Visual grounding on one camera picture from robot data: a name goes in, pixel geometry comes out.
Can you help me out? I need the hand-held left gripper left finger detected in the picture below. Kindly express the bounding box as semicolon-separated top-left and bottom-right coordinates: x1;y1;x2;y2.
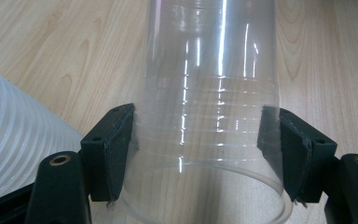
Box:
79;103;136;203

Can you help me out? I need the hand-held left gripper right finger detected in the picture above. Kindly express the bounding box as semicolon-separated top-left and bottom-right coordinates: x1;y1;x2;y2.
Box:
256;105;338;208

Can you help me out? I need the stack of clear plastic cups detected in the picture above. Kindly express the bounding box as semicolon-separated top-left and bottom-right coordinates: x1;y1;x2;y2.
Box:
0;63;87;207

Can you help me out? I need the clear drinking cup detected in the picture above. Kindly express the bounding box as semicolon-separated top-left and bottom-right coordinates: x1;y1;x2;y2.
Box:
117;0;295;224

